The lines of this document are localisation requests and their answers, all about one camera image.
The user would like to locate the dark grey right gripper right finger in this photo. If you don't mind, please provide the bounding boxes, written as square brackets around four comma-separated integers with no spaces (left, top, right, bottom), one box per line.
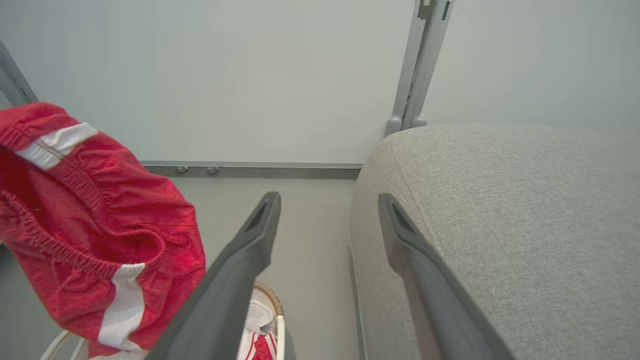
[378,193,517,360]

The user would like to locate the white basket with wicker rim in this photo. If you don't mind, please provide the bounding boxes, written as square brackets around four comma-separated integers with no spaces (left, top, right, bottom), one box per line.
[40,280,286,360]

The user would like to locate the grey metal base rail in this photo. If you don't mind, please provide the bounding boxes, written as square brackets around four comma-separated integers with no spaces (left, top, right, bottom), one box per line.
[139,160,364,181]

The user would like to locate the light grey fabric sofa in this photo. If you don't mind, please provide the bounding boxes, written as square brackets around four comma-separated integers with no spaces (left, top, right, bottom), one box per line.
[348,123,640,360]

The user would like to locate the red and white striped garment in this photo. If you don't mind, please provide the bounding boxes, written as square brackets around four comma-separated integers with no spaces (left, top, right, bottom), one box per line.
[237,330,278,360]

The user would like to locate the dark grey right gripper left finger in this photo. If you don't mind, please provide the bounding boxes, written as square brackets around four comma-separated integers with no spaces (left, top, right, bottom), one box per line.
[146,191,282,360]

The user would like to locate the red shorts with white stripes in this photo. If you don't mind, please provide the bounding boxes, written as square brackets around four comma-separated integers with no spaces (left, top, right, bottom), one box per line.
[0,102,207,359]

